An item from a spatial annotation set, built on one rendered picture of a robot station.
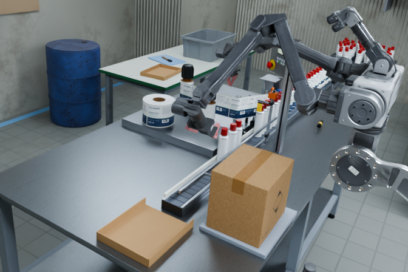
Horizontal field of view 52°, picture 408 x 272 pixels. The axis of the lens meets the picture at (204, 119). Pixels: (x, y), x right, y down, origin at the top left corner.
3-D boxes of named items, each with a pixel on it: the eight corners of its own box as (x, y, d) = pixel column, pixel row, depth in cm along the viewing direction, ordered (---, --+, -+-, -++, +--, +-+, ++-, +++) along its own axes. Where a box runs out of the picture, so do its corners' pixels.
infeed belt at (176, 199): (293, 106, 316) (294, 101, 315) (303, 108, 312) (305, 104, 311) (163, 207, 185) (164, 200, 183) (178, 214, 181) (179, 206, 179)
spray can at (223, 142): (218, 160, 220) (222, 125, 212) (227, 163, 218) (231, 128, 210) (214, 164, 216) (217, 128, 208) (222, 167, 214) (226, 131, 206)
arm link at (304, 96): (284, 3, 164) (288, 17, 173) (251, 16, 167) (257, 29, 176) (318, 101, 145) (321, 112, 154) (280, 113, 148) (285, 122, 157)
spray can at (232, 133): (227, 155, 226) (231, 121, 218) (235, 158, 224) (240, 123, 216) (223, 158, 222) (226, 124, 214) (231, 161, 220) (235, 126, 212)
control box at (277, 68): (282, 68, 245) (287, 36, 238) (299, 78, 231) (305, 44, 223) (268, 69, 241) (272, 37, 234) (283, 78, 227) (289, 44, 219)
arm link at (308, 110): (326, 90, 147) (328, 96, 152) (299, 83, 152) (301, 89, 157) (318, 113, 146) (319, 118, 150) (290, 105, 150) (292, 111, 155)
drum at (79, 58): (81, 104, 504) (78, 35, 471) (112, 118, 475) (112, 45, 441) (39, 116, 462) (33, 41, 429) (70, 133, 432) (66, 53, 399)
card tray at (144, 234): (144, 204, 187) (145, 197, 186) (193, 226, 175) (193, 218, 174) (96, 239, 163) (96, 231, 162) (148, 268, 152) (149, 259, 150)
